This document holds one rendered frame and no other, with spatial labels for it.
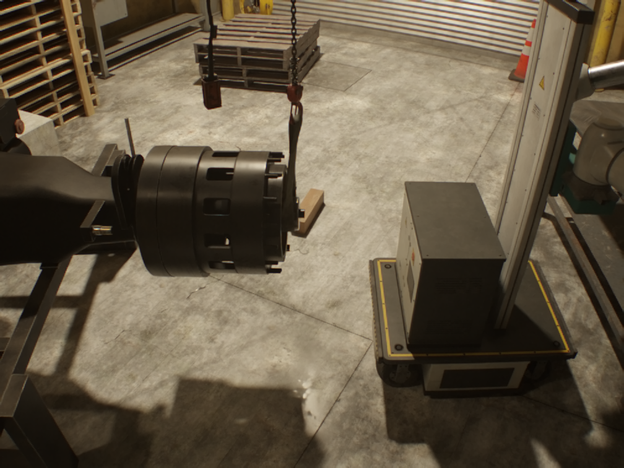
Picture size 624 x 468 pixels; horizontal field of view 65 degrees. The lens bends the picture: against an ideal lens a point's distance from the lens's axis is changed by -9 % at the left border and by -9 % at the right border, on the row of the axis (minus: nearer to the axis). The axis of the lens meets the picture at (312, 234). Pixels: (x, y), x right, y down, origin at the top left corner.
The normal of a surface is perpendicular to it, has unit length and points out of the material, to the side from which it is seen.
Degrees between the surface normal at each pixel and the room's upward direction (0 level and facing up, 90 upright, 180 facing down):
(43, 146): 90
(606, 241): 0
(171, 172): 22
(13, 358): 0
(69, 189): 27
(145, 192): 40
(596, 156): 84
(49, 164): 0
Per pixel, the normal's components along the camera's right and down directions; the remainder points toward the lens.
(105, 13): 0.88, 0.29
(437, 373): -0.01, 0.61
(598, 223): 0.00, -0.79
